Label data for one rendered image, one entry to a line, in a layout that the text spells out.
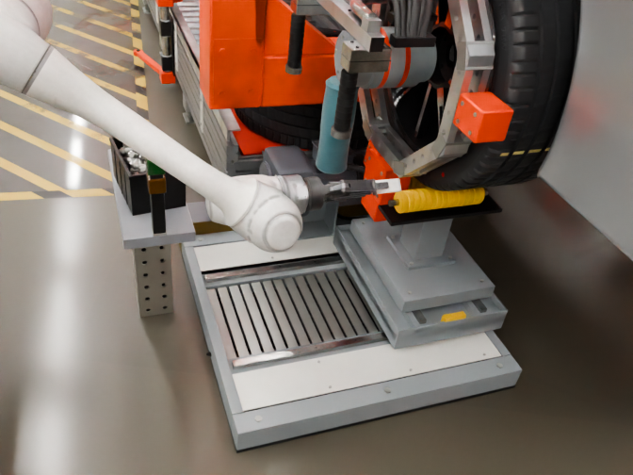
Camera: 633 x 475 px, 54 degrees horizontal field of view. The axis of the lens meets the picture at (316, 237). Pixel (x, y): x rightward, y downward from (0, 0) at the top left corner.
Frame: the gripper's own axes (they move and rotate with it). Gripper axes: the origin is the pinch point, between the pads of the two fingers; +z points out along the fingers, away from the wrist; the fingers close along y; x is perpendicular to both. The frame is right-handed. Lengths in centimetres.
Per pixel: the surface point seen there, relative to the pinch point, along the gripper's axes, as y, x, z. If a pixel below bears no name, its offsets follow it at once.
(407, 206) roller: -12.9, -3.6, 11.4
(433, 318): -34, -34, 25
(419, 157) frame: 1.5, 5.7, 9.1
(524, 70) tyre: 30.0, 15.3, 19.2
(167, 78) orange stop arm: -170, 93, -23
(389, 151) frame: -13.2, 11.3, 9.1
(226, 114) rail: -78, 44, -17
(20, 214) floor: -112, 22, -88
